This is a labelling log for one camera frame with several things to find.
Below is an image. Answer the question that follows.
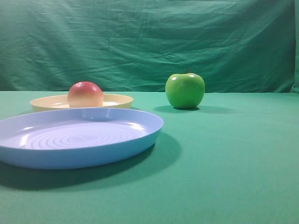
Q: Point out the green apple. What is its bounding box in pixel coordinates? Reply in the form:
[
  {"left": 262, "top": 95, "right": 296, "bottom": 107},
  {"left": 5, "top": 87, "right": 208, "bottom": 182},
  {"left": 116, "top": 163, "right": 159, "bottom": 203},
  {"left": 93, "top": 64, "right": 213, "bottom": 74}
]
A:
[{"left": 165, "top": 72, "right": 206, "bottom": 109}]

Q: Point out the pale yellow plastic plate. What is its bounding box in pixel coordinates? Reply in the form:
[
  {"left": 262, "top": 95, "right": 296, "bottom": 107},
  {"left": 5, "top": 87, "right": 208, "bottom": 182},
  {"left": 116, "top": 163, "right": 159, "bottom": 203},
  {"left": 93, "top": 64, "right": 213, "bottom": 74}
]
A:
[{"left": 30, "top": 94, "right": 134, "bottom": 112}]

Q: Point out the red and cream peach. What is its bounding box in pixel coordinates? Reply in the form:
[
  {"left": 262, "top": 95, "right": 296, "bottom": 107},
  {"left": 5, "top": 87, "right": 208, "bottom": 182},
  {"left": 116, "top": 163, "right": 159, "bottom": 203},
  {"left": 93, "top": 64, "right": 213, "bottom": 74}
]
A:
[{"left": 67, "top": 81, "right": 104, "bottom": 108}]

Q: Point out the blue plastic plate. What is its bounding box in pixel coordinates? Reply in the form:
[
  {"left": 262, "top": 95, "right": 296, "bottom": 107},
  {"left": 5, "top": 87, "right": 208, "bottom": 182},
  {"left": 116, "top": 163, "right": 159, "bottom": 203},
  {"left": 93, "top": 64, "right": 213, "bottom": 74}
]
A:
[{"left": 0, "top": 108, "right": 164, "bottom": 169}]

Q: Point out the green backdrop cloth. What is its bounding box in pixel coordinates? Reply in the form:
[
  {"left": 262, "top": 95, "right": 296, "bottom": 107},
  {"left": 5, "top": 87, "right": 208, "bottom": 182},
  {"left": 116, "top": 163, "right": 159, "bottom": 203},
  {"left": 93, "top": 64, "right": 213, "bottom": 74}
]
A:
[{"left": 0, "top": 0, "right": 299, "bottom": 92}]

